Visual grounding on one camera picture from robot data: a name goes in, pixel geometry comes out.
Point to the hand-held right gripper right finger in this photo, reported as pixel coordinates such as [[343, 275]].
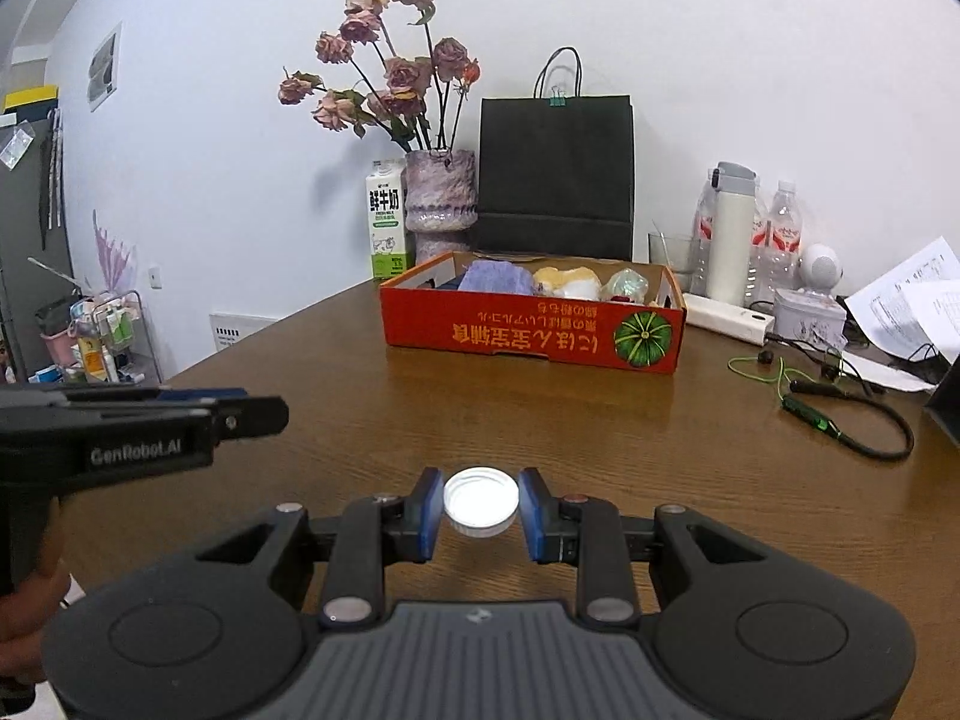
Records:
[[534, 514]]

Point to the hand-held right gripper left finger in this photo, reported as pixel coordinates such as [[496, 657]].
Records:
[[429, 514]]

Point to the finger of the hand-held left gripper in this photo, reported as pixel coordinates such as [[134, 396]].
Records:
[[251, 416], [202, 393]]

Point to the white ribbed bottle cap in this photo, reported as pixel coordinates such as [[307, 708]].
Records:
[[480, 501]]

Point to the red cardboard box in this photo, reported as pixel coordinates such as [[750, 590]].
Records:
[[525, 334]]

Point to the yellow white plush hamster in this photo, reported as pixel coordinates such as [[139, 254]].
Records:
[[566, 283]]

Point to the purple woven cloth pouch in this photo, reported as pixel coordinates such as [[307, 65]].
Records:
[[495, 277]]

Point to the iridescent plastic wrap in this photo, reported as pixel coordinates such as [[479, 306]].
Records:
[[626, 283]]

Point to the wooden desktop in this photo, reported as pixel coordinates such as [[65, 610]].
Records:
[[600, 420]]

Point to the person's left hand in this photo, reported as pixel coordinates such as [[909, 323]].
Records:
[[26, 637]]

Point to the dark grey door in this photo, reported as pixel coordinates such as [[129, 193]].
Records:
[[30, 255]]

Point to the white green milk carton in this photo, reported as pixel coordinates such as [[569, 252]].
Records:
[[386, 225]]

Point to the white power bank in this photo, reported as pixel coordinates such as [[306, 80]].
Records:
[[727, 319]]

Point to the clear glass cup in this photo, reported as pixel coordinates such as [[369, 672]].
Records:
[[667, 262]]

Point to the purple textured vase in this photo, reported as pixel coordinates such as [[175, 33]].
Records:
[[441, 202]]

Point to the green neckband earphones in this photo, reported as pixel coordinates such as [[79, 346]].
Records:
[[832, 427]]

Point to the clear water bottle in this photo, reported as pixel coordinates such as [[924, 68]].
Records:
[[776, 247], [701, 240]]

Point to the white thermos bottle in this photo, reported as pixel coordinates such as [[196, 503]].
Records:
[[731, 240]]

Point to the white printed tin box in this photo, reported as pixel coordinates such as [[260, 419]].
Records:
[[810, 319]]

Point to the black paper bag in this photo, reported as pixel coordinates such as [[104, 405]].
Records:
[[555, 172]]

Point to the dried pink flowers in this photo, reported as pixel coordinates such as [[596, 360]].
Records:
[[405, 75]]

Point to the white round robot speaker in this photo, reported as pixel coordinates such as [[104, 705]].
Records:
[[821, 270]]

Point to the white paper sheet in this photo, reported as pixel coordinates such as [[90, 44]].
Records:
[[889, 373]]

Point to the black flat object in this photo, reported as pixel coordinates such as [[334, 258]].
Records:
[[946, 409]]

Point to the printed paper sheets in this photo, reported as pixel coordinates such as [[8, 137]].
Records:
[[911, 300]]

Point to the white wall switch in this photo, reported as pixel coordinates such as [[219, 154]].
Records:
[[157, 276]]

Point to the purple plant wall sticker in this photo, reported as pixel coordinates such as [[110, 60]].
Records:
[[112, 255]]

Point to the grey wall fuse panel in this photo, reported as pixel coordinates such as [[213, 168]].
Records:
[[103, 67]]

